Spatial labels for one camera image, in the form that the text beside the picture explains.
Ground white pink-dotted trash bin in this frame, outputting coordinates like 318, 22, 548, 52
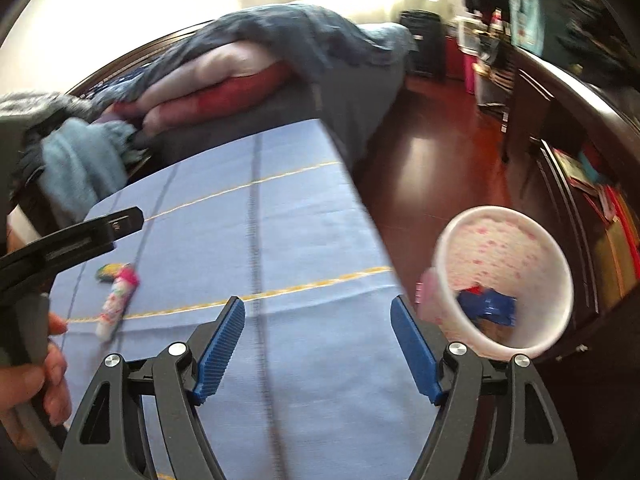
416, 206, 574, 361

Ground person's left hand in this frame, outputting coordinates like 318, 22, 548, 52
0, 342, 72, 452

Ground colourful candy wrapper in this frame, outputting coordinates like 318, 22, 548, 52
96, 263, 126, 283

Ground dark blue snack wrapper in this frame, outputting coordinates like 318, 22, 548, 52
457, 286, 516, 327

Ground white pink tube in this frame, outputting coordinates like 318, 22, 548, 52
96, 263, 140, 342

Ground blue tablecloth with yellow lines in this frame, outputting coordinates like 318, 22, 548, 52
51, 120, 435, 479

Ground light blue towel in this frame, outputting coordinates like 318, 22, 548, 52
38, 118, 143, 226

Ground red and pink folded quilt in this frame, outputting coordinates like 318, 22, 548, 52
106, 40, 297, 136

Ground dark wooden cabinet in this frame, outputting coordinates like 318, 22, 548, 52
502, 49, 639, 360

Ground blue patterned blanket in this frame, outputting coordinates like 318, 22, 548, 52
80, 2, 416, 120

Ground black suitcase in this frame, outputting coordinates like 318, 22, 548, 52
399, 10, 446, 80

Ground teal shopping bag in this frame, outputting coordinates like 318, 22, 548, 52
509, 0, 546, 56

